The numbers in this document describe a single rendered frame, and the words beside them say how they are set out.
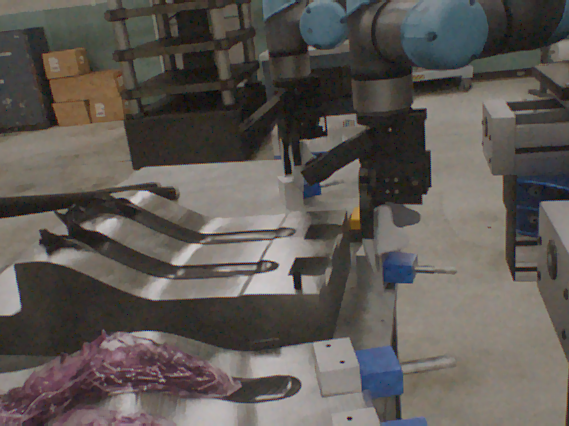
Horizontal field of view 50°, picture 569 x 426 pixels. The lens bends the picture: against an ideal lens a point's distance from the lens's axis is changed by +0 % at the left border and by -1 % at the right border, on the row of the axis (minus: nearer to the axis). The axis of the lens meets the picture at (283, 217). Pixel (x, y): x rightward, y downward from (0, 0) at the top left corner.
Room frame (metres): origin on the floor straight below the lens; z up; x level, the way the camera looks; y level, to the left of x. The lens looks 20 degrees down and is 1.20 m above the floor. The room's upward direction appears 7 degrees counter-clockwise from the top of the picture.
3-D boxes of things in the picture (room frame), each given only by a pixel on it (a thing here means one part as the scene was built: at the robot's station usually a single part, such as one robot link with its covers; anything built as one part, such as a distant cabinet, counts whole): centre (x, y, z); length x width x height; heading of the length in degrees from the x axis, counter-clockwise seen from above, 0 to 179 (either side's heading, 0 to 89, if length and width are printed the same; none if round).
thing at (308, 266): (0.67, -0.02, 0.87); 0.05 x 0.05 x 0.04; 75
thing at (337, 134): (3.97, -0.31, 0.28); 0.61 x 0.41 x 0.15; 80
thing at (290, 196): (1.18, -0.07, 0.83); 0.13 x 0.05 x 0.05; 103
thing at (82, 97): (7.31, 2.04, 0.42); 0.86 x 0.33 x 0.83; 80
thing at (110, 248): (0.78, 0.17, 0.92); 0.35 x 0.16 x 0.09; 75
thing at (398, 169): (0.77, -0.15, 0.99); 0.09 x 0.08 x 0.12; 65
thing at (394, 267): (0.76, -0.16, 0.83); 0.13 x 0.05 x 0.05; 65
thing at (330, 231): (0.78, -0.05, 0.87); 0.05 x 0.05 x 0.04; 75
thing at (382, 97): (0.77, -0.14, 1.07); 0.08 x 0.08 x 0.05
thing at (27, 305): (0.79, 0.18, 0.87); 0.50 x 0.26 x 0.14; 75
